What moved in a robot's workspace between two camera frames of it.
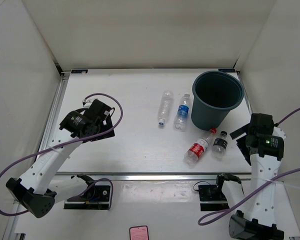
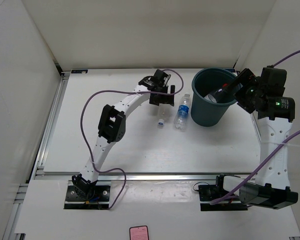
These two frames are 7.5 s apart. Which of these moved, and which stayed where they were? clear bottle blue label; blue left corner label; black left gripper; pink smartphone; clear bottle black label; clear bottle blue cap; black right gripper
Moved: black left gripper; black right gripper; clear bottle black label
Stayed: pink smartphone; blue left corner label; clear bottle blue label; clear bottle blue cap
